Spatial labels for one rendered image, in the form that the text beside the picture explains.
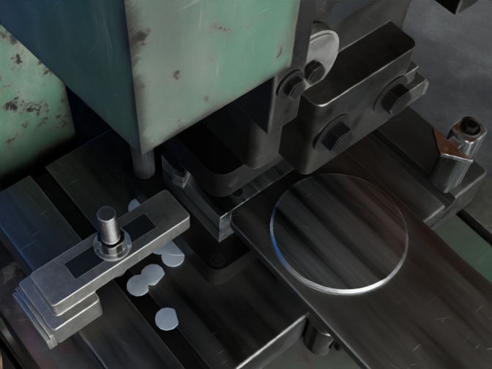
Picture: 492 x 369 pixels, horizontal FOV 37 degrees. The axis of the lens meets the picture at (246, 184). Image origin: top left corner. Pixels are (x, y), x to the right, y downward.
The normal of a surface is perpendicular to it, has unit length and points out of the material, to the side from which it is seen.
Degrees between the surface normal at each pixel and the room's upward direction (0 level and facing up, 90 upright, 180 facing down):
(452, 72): 0
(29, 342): 0
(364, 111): 90
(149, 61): 90
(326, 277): 0
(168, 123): 90
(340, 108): 90
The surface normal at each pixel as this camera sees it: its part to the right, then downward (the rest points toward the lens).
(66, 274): 0.05, -0.56
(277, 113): 0.64, 0.65
